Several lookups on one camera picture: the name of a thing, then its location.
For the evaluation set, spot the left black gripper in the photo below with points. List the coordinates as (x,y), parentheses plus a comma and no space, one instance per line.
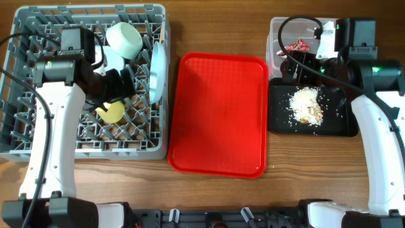
(119,90)

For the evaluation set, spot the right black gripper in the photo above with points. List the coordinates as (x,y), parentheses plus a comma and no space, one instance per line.
(290,69)

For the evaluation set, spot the red snack wrapper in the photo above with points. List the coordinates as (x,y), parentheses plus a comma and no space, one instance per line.
(298,45)

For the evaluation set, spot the light blue bowl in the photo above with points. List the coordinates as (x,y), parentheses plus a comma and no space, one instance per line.
(112,60)

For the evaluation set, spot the yellow plastic cup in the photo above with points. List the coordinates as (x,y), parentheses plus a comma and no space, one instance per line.
(113,114)

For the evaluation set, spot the rice food waste pile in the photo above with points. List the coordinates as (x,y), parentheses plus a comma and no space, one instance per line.
(305,107)

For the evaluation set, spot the green bowl with rice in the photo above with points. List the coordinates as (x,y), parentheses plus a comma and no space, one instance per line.
(125,40)

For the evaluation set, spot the light blue round plate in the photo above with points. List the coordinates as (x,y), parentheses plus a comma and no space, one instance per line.
(157,72)

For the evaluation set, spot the wooden chopstick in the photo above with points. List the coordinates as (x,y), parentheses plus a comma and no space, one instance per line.
(161,36)

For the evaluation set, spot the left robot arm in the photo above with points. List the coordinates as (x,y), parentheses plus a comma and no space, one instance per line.
(65,84)

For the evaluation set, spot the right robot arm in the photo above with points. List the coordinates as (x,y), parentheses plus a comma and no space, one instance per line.
(378,107)

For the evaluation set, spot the clear plastic waste bin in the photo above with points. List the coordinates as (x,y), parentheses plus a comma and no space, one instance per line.
(294,28)

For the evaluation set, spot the black waste bin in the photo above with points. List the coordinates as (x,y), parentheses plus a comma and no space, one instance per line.
(338,118)

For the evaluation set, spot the grey dishwasher rack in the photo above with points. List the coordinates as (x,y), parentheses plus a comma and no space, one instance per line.
(141,134)

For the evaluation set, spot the red serving tray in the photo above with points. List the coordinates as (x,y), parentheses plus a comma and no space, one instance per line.
(220,116)

